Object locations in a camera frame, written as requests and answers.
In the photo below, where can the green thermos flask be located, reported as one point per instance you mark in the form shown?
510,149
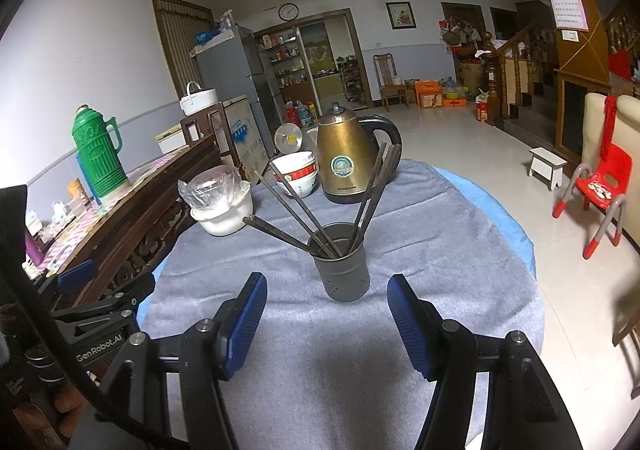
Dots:
98,142

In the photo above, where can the grey table cloth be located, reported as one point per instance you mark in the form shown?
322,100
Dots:
327,375

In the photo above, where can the grey perforated utensil cup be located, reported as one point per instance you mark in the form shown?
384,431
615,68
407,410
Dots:
347,278

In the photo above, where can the grey refrigerator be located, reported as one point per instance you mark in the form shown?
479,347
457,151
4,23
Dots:
235,65

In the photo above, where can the framed wall picture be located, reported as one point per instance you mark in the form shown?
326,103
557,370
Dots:
401,15

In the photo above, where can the wooden chair by wall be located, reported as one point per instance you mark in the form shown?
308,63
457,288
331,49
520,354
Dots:
390,84

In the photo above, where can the person's left hand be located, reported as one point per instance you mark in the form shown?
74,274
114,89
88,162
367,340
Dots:
49,415

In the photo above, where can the round wall clock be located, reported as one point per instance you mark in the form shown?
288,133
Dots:
288,12

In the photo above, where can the stacked red white bowls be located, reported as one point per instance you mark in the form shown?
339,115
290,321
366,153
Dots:
298,171

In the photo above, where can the small white stool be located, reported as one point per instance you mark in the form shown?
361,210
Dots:
548,165

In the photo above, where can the blue table cover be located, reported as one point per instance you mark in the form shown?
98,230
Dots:
510,229

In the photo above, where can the dark carved wooden sideboard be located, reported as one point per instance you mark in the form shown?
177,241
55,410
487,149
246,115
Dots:
132,236

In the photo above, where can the wooden stair railing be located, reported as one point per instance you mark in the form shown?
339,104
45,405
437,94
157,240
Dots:
520,73

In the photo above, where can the dark chopstick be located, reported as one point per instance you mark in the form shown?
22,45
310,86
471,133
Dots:
306,210
367,193
389,166
322,247
372,197
285,234
287,237

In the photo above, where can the white chest freezer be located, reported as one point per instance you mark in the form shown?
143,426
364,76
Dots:
245,135

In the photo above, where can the red child chair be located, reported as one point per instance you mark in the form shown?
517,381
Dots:
605,188

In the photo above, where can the purple bottle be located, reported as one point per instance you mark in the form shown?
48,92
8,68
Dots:
33,248

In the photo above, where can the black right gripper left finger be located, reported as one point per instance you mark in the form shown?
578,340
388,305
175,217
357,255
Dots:
170,385

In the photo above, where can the white bowl with plastic bag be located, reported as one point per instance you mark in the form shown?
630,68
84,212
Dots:
219,199

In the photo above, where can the white lidded pot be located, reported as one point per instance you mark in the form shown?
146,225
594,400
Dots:
197,98

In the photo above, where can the gold electric kettle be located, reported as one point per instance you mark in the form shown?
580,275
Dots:
346,149

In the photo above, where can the orange boxes on floor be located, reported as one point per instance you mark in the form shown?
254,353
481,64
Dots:
433,94

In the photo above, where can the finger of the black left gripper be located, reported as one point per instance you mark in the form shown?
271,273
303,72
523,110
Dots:
69,281
99,321

